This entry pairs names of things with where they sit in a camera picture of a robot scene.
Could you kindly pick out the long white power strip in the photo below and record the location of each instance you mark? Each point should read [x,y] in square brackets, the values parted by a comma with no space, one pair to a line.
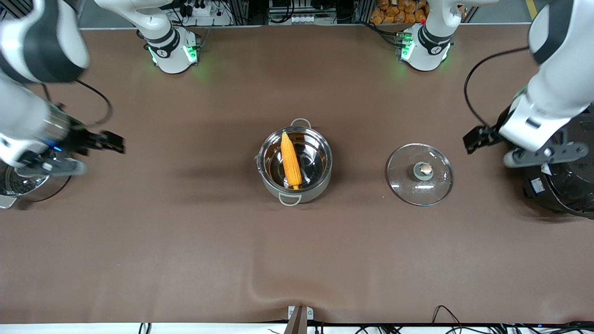
[306,19]

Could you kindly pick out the white power strip with plugs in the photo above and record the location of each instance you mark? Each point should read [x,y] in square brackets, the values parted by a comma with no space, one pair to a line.
[202,9]

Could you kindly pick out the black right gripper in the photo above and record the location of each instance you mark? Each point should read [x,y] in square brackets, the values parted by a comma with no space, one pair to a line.
[80,139]

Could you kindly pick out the steel steamer pot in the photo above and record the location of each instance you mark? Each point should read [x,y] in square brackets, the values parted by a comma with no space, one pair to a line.
[18,185]

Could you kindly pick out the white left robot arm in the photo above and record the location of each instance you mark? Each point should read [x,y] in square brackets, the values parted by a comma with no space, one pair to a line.
[557,88]

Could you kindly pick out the glass pot lid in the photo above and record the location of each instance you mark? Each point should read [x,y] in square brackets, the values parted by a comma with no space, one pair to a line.
[403,181]

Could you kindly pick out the black rice cooker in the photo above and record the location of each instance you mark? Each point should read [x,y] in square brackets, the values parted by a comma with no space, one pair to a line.
[561,190]

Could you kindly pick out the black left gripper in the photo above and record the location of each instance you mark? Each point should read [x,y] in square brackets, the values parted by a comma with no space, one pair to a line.
[491,134]

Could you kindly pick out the stainless steel pot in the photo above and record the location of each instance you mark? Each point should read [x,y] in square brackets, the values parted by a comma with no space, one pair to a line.
[315,162]

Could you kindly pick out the bag of orange buns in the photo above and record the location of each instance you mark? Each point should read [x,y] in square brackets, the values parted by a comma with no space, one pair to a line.
[394,11]

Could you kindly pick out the brown table cloth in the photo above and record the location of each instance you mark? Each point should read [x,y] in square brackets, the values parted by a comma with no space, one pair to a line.
[297,260]

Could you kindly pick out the metal clamp bracket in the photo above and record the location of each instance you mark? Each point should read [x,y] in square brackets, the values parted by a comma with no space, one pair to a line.
[293,313]

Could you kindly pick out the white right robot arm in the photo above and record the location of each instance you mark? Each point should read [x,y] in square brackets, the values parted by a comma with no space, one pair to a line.
[169,51]

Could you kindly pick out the yellow corn cob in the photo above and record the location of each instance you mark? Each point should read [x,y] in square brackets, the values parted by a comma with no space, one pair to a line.
[291,162]

